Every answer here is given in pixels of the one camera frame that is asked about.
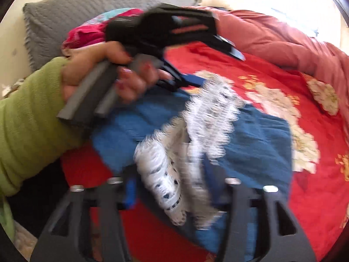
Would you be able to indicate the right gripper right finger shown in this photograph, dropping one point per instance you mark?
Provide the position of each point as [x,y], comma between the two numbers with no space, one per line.
[279,237]

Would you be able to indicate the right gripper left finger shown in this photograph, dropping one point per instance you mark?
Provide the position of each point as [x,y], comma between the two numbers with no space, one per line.
[67,235]

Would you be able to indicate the left hand red nails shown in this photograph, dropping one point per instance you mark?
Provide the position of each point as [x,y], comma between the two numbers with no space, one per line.
[129,86]

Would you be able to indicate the pink-red quilted comforter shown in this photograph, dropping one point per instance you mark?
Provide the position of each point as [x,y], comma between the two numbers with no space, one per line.
[270,39]

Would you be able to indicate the blue denim lace-trimmed pants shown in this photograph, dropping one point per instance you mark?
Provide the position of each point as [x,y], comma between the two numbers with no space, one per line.
[184,146]

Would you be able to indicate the stack of folded clothes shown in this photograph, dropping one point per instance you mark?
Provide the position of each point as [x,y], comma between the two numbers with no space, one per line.
[93,31]

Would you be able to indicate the red floral bedsheet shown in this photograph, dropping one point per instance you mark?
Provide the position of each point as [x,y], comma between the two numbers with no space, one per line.
[318,194]

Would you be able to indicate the green sleeve left forearm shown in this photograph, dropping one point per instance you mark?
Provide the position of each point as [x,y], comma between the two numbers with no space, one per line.
[31,135]

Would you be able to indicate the grey quilted headboard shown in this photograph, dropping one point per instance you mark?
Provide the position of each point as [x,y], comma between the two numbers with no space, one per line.
[48,22]

